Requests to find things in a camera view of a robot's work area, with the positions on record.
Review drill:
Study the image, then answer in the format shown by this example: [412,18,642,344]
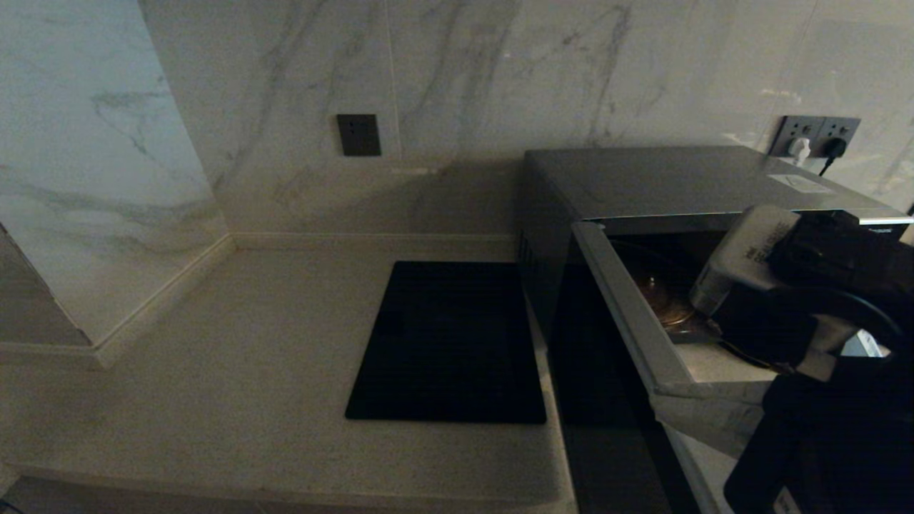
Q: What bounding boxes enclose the black glass induction cooktop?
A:
[345,261,548,424]

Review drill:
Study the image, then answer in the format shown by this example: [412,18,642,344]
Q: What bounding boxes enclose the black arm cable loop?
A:
[778,284,909,361]

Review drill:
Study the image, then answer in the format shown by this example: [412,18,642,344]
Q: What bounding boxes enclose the silver black microwave oven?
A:
[518,146,914,343]

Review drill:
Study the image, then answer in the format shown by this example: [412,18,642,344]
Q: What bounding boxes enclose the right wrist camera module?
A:
[688,205,802,316]

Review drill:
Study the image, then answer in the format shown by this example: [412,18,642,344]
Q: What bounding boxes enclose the grey double wall socket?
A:
[770,115,862,159]

